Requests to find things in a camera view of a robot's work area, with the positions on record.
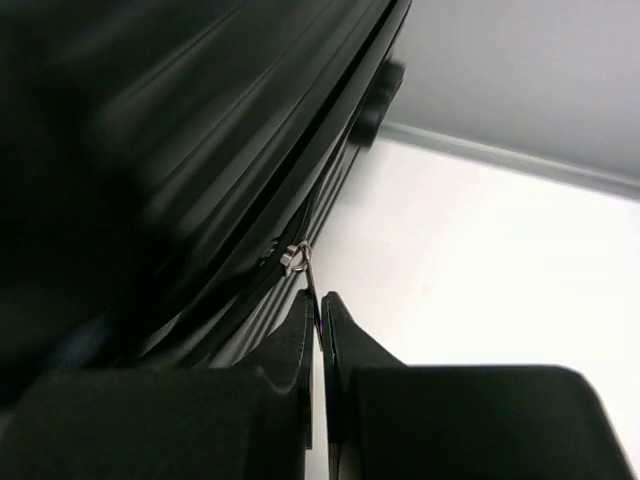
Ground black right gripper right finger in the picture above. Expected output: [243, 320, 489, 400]
[321, 292, 633, 479]

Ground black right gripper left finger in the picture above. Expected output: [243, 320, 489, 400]
[1, 290, 314, 479]

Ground black hard-shell suitcase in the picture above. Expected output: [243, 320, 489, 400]
[1, 1, 411, 407]

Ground aluminium frame rail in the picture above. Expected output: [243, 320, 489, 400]
[381, 122, 639, 202]

